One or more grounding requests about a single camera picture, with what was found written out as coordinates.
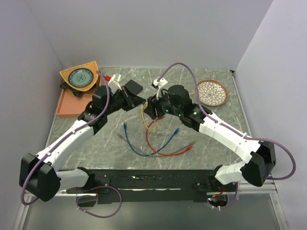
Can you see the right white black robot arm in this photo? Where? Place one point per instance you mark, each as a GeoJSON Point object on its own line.
{"type": "Point", "coordinates": [257, 157]}

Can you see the orange woven basket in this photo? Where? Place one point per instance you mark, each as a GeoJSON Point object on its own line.
{"type": "Point", "coordinates": [92, 66]}

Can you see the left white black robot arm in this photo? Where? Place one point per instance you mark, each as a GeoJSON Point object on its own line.
{"type": "Point", "coordinates": [40, 174]}

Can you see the black network switch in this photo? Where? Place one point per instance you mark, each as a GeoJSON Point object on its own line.
{"type": "Point", "coordinates": [133, 87]}

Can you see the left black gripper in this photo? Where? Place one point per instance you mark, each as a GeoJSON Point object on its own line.
{"type": "Point", "coordinates": [134, 100]}

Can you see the aluminium rail frame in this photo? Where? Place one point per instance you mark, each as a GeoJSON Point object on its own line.
{"type": "Point", "coordinates": [269, 187]}

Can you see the dark bowl under basket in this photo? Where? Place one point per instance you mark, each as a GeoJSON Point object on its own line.
{"type": "Point", "coordinates": [65, 85]}

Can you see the floral patterned ceramic plate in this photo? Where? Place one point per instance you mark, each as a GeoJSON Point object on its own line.
{"type": "Point", "coordinates": [211, 92]}

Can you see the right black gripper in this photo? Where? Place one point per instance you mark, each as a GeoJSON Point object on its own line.
{"type": "Point", "coordinates": [153, 103]}

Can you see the blue green ceramic plate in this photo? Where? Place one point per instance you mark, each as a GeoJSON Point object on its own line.
{"type": "Point", "coordinates": [81, 77]}

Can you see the pink plastic tray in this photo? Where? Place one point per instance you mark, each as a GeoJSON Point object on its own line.
{"type": "Point", "coordinates": [70, 106]}

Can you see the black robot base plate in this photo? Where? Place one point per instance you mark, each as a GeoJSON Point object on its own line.
{"type": "Point", "coordinates": [152, 185]}

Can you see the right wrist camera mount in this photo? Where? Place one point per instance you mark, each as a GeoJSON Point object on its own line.
{"type": "Point", "coordinates": [158, 85]}

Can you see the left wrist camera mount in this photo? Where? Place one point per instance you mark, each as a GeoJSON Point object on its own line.
{"type": "Point", "coordinates": [113, 82]}

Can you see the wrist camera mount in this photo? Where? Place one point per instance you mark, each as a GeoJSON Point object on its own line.
{"type": "Point", "coordinates": [113, 82]}
{"type": "Point", "coordinates": [158, 85]}

